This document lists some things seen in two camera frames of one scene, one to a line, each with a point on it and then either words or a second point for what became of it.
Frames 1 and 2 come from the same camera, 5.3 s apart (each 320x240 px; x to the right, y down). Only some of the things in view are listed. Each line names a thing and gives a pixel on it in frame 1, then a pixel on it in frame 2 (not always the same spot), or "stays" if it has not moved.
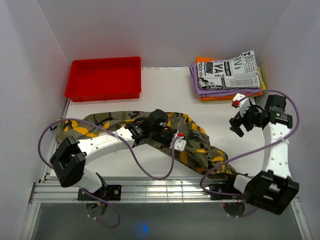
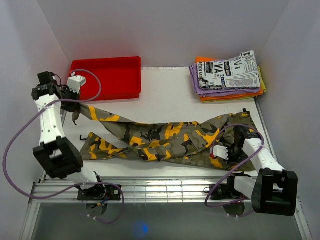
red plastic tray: x=104 y=79 stays
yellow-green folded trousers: x=262 y=83 stays
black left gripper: x=171 y=132 to x=74 y=108
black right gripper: x=236 y=121 to x=232 y=160
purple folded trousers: x=217 y=92 stays
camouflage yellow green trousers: x=178 y=131 to x=218 y=138
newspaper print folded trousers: x=242 y=72 stays
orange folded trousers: x=210 y=98 stays
